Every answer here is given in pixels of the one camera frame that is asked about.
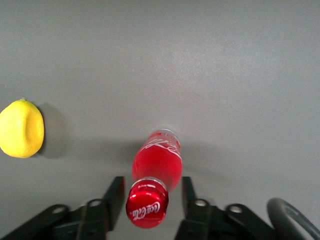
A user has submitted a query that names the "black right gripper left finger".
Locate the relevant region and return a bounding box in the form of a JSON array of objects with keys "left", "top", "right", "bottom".
[{"left": 0, "top": 176, "right": 126, "bottom": 240}]

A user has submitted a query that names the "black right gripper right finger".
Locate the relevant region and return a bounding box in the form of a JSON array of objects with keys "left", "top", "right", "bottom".
[{"left": 173, "top": 176, "right": 278, "bottom": 240}]

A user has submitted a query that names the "red coke bottle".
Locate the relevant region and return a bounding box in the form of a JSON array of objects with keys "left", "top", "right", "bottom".
[{"left": 125, "top": 128, "right": 184, "bottom": 229}]

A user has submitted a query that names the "yellow lemon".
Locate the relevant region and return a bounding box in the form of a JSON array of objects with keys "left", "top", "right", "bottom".
[{"left": 0, "top": 98, "right": 46, "bottom": 159}]

